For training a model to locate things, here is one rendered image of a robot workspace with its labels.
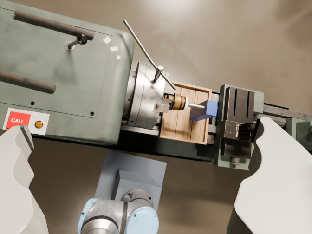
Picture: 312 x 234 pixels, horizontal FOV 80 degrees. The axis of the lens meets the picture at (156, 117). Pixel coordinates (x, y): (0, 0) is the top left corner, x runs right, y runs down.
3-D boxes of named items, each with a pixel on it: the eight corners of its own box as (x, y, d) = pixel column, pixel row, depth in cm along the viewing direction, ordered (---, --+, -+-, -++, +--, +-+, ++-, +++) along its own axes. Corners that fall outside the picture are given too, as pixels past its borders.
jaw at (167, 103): (150, 103, 93) (152, 113, 82) (152, 94, 91) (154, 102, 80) (171, 107, 95) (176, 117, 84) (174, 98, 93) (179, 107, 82)
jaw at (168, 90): (152, 89, 93) (156, 67, 94) (151, 92, 97) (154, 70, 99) (174, 94, 95) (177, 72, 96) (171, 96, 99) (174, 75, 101)
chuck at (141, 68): (124, 133, 101) (131, 109, 72) (133, 83, 113) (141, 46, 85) (131, 133, 102) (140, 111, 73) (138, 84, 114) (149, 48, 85)
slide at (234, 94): (220, 154, 115) (224, 155, 111) (225, 88, 122) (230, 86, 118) (246, 159, 118) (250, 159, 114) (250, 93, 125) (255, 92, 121)
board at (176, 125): (158, 137, 115) (159, 137, 111) (166, 81, 120) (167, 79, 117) (203, 144, 120) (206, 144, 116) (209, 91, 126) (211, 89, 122)
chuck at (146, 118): (131, 133, 102) (140, 111, 73) (138, 84, 114) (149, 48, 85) (147, 136, 103) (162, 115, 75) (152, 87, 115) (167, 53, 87)
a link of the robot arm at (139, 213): (151, 231, 75) (158, 250, 62) (117, 228, 72) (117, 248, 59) (155, 199, 77) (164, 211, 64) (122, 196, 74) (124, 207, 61)
